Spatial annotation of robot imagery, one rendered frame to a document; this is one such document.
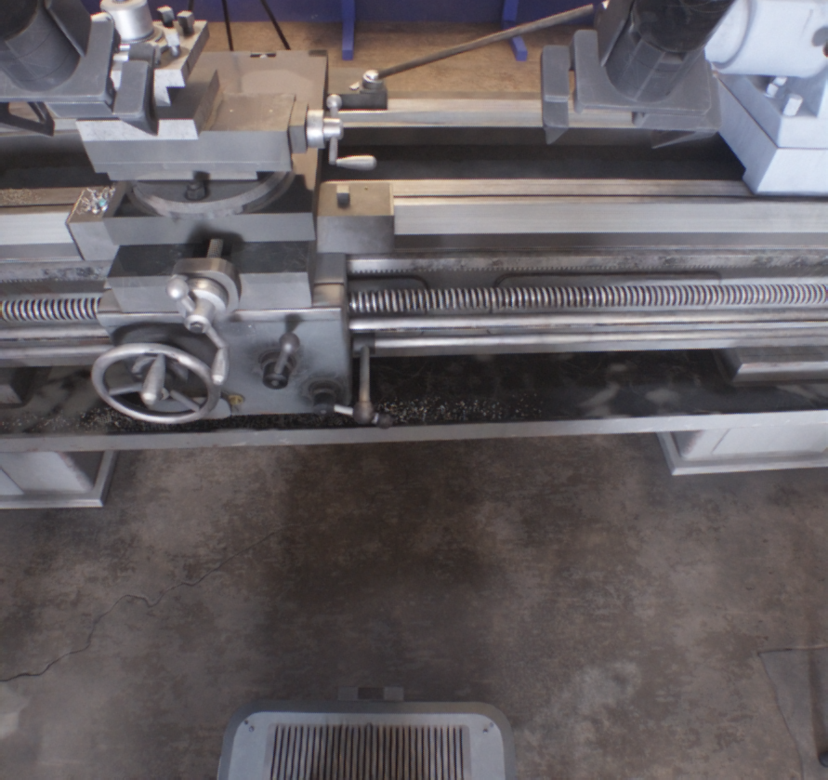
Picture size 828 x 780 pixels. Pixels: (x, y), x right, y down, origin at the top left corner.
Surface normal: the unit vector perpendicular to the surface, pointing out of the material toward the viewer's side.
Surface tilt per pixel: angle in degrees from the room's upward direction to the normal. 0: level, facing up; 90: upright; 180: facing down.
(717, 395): 0
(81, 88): 30
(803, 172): 90
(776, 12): 70
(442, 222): 36
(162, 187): 0
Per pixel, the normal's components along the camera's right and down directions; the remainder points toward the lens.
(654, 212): 0.06, -0.07
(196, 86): 0.03, -0.64
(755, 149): -1.00, 0.03
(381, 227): 0.06, 0.77
